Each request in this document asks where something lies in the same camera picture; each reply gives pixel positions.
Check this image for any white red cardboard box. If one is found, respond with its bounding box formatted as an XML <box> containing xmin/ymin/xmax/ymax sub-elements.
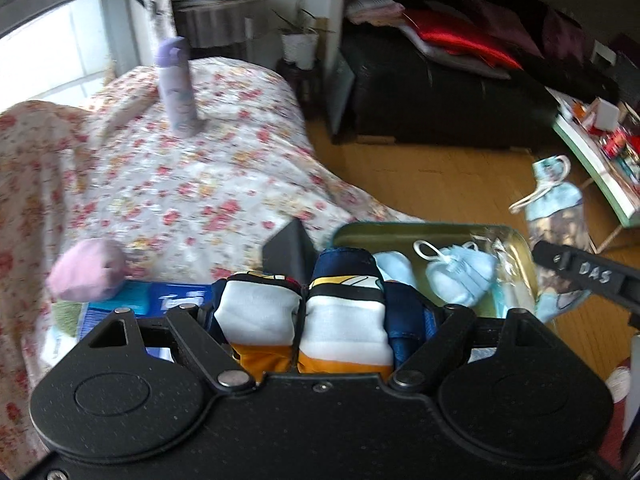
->
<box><xmin>592</xmin><ymin>97</ymin><xmax>624</xmax><ymax>132</ymax></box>

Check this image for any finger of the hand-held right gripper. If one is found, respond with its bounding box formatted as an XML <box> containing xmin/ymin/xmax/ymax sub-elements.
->
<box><xmin>532</xmin><ymin>241</ymin><xmax>640</xmax><ymax>311</ymax></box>

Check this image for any blue tissue pack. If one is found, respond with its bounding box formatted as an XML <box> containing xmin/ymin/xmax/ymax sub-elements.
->
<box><xmin>84</xmin><ymin>281</ymin><xmax>213</xmax><ymax>348</ymax></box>

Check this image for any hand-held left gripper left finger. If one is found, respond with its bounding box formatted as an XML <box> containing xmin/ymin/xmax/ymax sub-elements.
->
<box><xmin>86</xmin><ymin>305</ymin><xmax>257</xmax><ymax>394</ymax></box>

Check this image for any black flat board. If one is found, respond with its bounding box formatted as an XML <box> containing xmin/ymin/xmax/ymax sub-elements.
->
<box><xmin>262</xmin><ymin>219</ymin><xmax>318</xmax><ymax>287</ymax></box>

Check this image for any grey leaning panel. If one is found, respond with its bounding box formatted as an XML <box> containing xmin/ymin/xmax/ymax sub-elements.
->
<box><xmin>324</xmin><ymin>49</ymin><xmax>357</xmax><ymax>137</ymax></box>

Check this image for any pile of snack packets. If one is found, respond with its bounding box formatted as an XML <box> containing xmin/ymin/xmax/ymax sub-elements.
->
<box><xmin>599</xmin><ymin>124</ymin><xmax>640</xmax><ymax>182</ymax></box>

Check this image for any purple printed water bottle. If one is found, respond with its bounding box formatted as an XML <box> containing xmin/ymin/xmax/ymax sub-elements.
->
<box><xmin>154</xmin><ymin>36</ymin><xmax>207</xmax><ymax>137</ymax></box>

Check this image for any potted plant white pot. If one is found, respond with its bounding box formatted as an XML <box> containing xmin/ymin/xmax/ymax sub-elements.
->
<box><xmin>272</xmin><ymin>0</ymin><xmax>337</xmax><ymax>69</ymax></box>

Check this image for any plain light blue face mask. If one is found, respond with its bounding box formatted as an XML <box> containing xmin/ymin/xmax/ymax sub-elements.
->
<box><xmin>413</xmin><ymin>240</ymin><xmax>498</xmax><ymax>307</ymax></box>

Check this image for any navy white orange cloth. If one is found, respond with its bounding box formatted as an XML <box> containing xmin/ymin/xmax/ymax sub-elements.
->
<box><xmin>207</xmin><ymin>247</ymin><xmax>437</xmax><ymax>382</ymax></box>

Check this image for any window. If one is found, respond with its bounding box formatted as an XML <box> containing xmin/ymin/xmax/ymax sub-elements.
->
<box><xmin>0</xmin><ymin>0</ymin><xmax>127</xmax><ymax>112</ymax></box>

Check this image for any large purple cushion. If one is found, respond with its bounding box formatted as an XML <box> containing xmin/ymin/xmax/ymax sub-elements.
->
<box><xmin>459</xmin><ymin>0</ymin><xmax>544</xmax><ymax>59</ymax></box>

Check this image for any folded striped cloth stack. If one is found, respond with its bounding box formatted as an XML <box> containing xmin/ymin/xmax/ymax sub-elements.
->
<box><xmin>344</xmin><ymin>0</ymin><xmax>407</xmax><ymax>27</ymax></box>

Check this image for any gold tin tray teal rim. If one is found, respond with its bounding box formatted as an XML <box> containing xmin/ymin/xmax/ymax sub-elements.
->
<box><xmin>332</xmin><ymin>221</ymin><xmax>542</xmax><ymax>322</ymax></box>

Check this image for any floral blanket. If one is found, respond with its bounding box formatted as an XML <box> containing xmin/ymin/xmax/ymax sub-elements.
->
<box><xmin>0</xmin><ymin>56</ymin><xmax>427</xmax><ymax>411</ymax></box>

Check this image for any red satin cushion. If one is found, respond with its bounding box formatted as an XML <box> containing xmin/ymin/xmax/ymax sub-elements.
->
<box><xmin>404</xmin><ymin>9</ymin><xmax>524</xmax><ymax>72</ymax></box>

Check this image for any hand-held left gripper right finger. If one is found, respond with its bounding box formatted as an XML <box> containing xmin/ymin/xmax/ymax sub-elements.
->
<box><xmin>389</xmin><ymin>306</ymin><xmax>557</xmax><ymax>392</ymax></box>

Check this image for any glass coffee table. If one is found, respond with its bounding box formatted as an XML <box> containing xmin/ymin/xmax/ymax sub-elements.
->
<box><xmin>547</xmin><ymin>87</ymin><xmax>640</xmax><ymax>254</ymax></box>

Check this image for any pink soft cloth ball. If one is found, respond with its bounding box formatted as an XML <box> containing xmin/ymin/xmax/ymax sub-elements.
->
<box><xmin>49</xmin><ymin>239</ymin><xmax>127</xmax><ymax>303</ymax></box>

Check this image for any clear plastic packet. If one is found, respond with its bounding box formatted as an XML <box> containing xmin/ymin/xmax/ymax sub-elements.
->
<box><xmin>470</xmin><ymin>227</ymin><xmax>539</xmax><ymax>307</ymax></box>

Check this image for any gold patterned cloth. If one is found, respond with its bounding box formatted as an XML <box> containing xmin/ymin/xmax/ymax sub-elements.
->
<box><xmin>527</xmin><ymin>207</ymin><xmax>594</xmax><ymax>255</ymax></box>

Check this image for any side table with lace cloth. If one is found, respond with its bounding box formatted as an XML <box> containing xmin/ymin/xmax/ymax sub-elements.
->
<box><xmin>172</xmin><ymin>0</ymin><xmax>282</xmax><ymax>62</ymax></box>

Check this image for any black leather sofa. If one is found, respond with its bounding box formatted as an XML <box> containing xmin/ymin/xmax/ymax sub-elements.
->
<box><xmin>334</xmin><ymin>0</ymin><xmax>622</xmax><ymax>152</ymax></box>

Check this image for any patterned curtain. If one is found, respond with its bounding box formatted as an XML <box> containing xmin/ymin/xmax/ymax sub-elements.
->
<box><xmin>142</xmin><ymin>0</ymin><xmax>177</xmax><ymax>42</ymax></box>

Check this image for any small purple cushion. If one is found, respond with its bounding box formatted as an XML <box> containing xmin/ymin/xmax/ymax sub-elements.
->
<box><xmin>542</xmin><ymin>7</ymin><xmax>597</xmax><ymax>64</ymax></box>

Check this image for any light blue soft cloth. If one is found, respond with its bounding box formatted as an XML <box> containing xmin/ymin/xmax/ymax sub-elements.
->
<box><xmin>372</xmin><ymin>251</ymin><xmax>417</xmax><ymax>302</ymax></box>

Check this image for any red white cloth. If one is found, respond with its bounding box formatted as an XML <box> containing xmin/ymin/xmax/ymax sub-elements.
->
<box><xmin>604</xmin><ymin>359</ymin><xmax>640</xmax><ymax>463</ymax></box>

